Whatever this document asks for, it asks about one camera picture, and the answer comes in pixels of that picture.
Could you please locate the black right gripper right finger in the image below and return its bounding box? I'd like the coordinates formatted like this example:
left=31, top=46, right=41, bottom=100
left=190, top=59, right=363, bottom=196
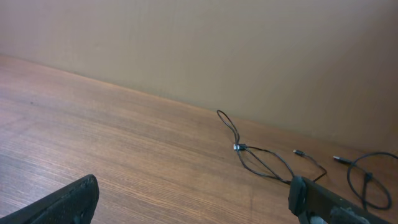
left=288, top=175, right=386, bottom=224

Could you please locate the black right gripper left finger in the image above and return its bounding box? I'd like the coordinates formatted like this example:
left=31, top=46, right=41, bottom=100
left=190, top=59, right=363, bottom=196
left=1, top=174, right=100, bottom=224

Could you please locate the black cable bundle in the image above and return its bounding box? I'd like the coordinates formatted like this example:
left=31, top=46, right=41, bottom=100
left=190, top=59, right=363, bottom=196
left=216, top=110, right=328, bottom=185

